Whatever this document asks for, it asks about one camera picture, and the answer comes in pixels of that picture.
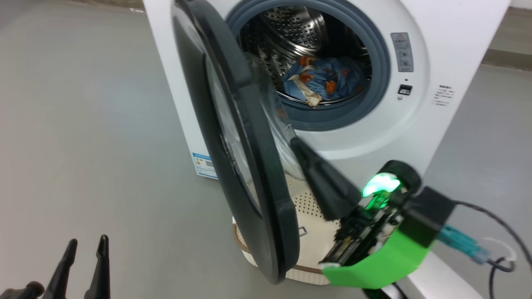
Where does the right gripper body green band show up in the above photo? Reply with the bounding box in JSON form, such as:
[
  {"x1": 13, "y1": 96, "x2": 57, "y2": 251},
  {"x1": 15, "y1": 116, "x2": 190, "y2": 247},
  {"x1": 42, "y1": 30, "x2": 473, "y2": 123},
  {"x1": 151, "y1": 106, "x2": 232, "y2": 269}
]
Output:
[{"x1": 319, "y1": 160, "x2": 435, "y2": 289}]

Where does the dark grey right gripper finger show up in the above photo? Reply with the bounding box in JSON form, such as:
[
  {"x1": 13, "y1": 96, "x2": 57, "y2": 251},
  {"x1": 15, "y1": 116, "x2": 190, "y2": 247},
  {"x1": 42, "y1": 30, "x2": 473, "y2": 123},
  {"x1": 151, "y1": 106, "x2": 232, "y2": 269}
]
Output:
[{"x1": 290, "y1": 137, "x2": 362, "y2": 221}]

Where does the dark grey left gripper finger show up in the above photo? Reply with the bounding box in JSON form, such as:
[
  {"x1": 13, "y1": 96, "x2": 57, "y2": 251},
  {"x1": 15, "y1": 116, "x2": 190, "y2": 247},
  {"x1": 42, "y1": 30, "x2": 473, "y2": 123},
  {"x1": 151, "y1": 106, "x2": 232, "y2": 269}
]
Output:
[
  {"x1": 84, "y1": 235, "x2": 111, "y2": 299},
  {"x1": 42, "y1": 239, "x2": 79, "y2": 299}
]

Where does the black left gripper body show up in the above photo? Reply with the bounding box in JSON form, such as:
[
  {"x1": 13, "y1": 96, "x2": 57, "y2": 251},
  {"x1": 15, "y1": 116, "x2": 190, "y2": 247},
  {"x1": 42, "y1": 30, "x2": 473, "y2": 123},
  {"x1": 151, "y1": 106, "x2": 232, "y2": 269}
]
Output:
[{"x1": 0, "y1": 281, "x2": 45, "y2": 299}]

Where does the dark round glass washer door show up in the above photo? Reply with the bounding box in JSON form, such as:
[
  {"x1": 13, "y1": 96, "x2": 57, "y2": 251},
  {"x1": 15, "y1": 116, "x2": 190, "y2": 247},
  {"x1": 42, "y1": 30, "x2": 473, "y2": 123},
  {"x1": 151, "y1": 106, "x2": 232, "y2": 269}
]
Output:
[{"x1": 171, "y1": 0, "x2": 301, "y2": 285}]

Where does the stainless steel washer drum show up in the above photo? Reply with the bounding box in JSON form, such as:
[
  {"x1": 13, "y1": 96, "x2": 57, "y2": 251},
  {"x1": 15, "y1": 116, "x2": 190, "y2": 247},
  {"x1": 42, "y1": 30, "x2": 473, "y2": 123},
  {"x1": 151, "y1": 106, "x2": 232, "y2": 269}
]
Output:
[{"x1": 239, "y1": 6, "x2": 373, "y2": 111}]

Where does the white front-load washing machine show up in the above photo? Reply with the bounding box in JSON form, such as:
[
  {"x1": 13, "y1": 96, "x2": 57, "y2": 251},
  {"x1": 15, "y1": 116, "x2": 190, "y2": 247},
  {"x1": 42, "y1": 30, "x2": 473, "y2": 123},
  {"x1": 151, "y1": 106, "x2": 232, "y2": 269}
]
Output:
[{"x1": 143, "y1": 0, "x2": 511, "y2": 189}]

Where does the cream perforated laundry basket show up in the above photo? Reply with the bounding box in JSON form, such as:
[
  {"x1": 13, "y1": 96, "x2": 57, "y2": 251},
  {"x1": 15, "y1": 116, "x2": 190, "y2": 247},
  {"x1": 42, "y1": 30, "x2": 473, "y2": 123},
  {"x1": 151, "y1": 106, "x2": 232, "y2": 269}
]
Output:
[{"x1": 232, "y1": 174, "x2": 347, "y2": 286}]

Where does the blue energy label sticker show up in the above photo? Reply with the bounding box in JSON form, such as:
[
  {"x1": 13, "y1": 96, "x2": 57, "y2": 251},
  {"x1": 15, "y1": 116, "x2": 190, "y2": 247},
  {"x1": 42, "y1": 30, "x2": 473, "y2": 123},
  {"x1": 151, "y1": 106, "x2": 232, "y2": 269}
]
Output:
[{"x1": 192, "y1": 152, "x2": 218, "y2": 180}]

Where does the printed text notice sticker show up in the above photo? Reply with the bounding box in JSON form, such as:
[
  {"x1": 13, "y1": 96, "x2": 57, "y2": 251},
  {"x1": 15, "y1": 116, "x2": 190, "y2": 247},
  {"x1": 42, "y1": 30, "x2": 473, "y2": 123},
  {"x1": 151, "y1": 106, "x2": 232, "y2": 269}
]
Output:
[{"x1": 432, "y1": 85, "x2": 455, "y2": 107}]

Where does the grey warning sticker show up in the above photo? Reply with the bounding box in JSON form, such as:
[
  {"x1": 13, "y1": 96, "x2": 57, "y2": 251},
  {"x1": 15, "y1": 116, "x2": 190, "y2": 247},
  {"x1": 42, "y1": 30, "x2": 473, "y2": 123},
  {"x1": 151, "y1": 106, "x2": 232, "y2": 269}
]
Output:
[{"x1": 391, "y1": 32, "x2": 414, "y2": 73}]

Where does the teal connector cable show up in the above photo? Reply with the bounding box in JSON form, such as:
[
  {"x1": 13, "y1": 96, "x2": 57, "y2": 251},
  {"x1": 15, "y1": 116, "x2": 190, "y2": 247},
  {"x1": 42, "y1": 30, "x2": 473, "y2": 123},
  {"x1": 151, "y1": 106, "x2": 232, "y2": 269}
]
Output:
[{"x1": 438, "y1": 225, "x2": 516, "y2": 273}]

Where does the thin black cable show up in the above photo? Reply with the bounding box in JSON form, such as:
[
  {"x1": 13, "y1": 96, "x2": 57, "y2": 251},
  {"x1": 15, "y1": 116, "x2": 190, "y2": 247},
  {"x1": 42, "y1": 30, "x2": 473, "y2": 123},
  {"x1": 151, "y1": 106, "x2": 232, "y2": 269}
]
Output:
[{"x1": 452, "y1": 201, "x2": 532, "y2": 272}]

